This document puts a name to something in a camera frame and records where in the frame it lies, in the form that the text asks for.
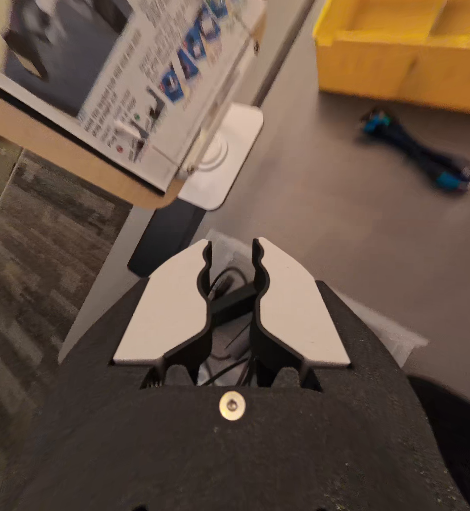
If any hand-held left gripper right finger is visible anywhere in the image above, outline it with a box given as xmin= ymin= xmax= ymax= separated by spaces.
xmin=251 ymin=237 xmax=353 ymax=370

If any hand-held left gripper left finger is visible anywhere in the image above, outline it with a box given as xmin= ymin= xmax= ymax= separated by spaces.
xmin=112 ymin=238 xmax=214 ymax=369

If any black 7-port USB hub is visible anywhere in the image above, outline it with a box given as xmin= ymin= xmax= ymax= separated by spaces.
xmin=199 ymin=268 xmax=255 ymax=385

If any clear plastic bin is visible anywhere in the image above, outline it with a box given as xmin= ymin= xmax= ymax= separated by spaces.
xmin=195 ymin=230 xmax=429 ymax=388

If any blue braided usb cable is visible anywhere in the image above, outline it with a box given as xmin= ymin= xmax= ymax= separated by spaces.
xmin=358 ymin=108 xmax=470 ymax=193

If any yellow plastic bin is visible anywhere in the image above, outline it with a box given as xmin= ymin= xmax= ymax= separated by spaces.
xmin=312 ymin=0 xmax=470 ymax=118

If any white stand base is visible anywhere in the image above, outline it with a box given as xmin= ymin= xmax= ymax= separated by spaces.
xmin=178 ymin=102 xmax=265 ymax=212

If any instruction poster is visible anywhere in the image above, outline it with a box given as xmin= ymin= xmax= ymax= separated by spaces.
xmin=0 ymin=0 xmax=267 ymax=192

